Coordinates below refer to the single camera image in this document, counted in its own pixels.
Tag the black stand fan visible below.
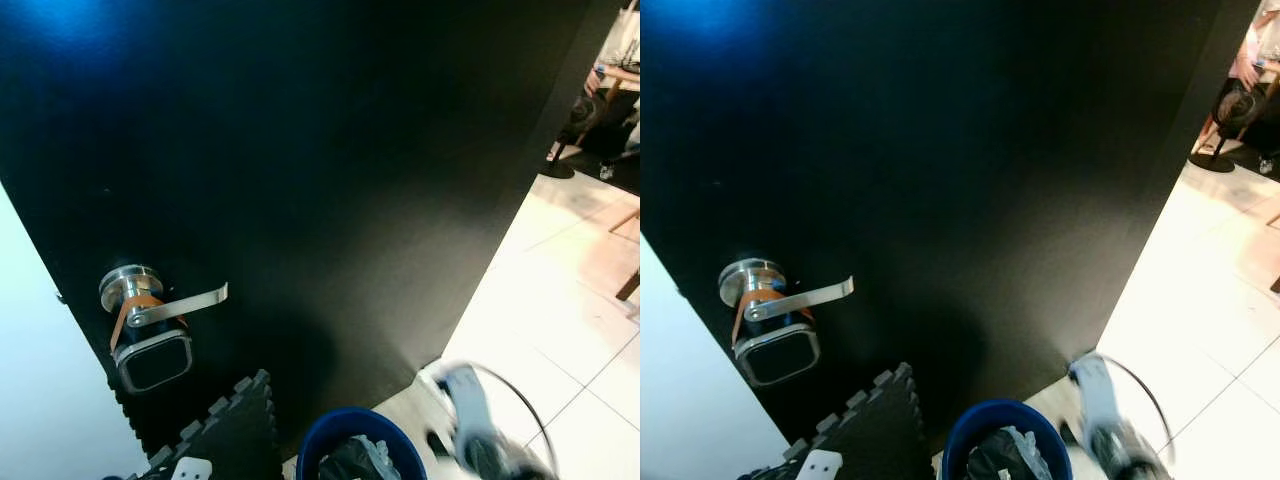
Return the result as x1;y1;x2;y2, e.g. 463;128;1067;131
1188;78;1256;174
543;92;604;181

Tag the wooden table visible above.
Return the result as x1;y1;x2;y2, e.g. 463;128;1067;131
592;62;641;106

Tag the silver framed black door lock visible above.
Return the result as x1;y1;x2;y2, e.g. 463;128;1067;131
115;322;194;394
733;318;822;387

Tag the dark foam puzzle mat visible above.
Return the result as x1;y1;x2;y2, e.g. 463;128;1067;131
128;369;283;480
745;361;929;480

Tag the black door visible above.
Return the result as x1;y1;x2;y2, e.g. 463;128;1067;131
0;0;626;461
640;0;1263;451

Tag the blue waste bin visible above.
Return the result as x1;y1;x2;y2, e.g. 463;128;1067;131
296;406;428;480
941;397;1074;480

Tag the black bin bag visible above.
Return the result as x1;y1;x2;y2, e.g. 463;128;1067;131
318;433;403;480
963;424;1053;480

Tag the orange strap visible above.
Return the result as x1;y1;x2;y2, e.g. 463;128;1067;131
730;288;813;347
109;293;191;353

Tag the silver door lever handle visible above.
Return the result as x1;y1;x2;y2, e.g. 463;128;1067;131
717;258;855;323
98;264;230;331

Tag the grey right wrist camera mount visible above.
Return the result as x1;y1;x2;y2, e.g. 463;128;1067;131
1067;353;1129;433
437;362;498;443

